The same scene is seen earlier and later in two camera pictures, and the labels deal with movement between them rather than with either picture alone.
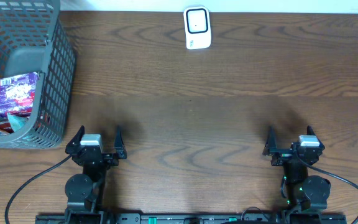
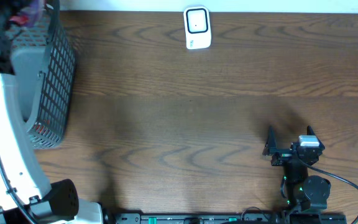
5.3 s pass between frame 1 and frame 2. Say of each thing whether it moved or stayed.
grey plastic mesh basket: stayed
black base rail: stayed
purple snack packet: moved
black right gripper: stayed
